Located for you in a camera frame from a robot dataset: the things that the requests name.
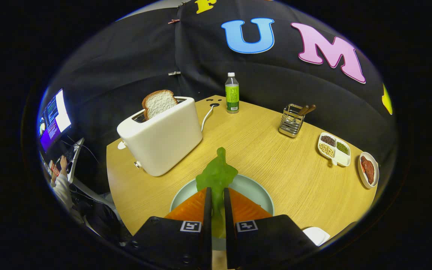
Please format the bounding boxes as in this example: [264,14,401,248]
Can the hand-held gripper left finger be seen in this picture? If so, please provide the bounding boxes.
[123,187,213,270]

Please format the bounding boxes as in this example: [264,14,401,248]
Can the computer monitor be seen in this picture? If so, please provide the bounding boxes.
[37,88,72,152]

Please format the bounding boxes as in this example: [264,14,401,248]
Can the white toaster cable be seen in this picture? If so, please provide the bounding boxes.
[201,104,216,132]

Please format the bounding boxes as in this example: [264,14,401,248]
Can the green lettuce leaf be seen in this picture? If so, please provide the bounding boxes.
[195,147,239,239]

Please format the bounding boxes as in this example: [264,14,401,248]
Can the metal wire utensil holder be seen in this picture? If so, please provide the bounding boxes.
[279,104,306,138]

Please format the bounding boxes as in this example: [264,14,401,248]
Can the grey laptop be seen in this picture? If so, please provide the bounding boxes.
[66,138,85,183]

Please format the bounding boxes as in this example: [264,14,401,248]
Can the white divided dish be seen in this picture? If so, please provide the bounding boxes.
[317,132,351,167]

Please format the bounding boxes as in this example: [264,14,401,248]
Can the green label drink bottle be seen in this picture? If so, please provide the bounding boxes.
[225,72,240,114]

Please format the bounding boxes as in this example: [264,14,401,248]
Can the black backdrop cloth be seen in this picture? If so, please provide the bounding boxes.
[47,0,396,165]

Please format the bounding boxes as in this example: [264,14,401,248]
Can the round white plate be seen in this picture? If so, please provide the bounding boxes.
[358,151,380,189]

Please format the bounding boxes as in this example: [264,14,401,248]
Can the square white plate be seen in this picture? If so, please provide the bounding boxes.
[302,226,330,247]

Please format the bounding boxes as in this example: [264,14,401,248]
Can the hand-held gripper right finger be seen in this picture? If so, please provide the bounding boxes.
[223,187,318,270]

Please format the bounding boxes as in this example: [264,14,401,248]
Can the toasted bread slice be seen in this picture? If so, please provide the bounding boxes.
[142,90,179,120]

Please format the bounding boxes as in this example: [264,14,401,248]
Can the pale green plate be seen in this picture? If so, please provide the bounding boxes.
[169,174,275,216]

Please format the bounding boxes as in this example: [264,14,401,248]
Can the red meat slice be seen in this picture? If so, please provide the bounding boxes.
[361,156,375,184]

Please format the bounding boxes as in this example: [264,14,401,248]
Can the white toaster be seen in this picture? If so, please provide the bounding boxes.
[117,96,203,177]

